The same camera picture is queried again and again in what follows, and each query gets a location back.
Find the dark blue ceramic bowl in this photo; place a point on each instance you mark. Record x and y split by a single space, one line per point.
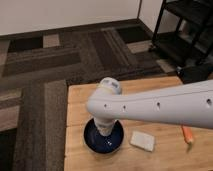
103 144

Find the white sponge block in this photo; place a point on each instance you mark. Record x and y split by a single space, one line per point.
143 140

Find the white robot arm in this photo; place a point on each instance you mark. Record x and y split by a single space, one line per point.
189 104

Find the orange carrot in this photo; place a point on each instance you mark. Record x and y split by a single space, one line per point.
188 135

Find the black metal shelf rack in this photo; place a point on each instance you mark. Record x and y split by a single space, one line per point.
180 46

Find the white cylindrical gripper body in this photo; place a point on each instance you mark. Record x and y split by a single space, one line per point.
102 123

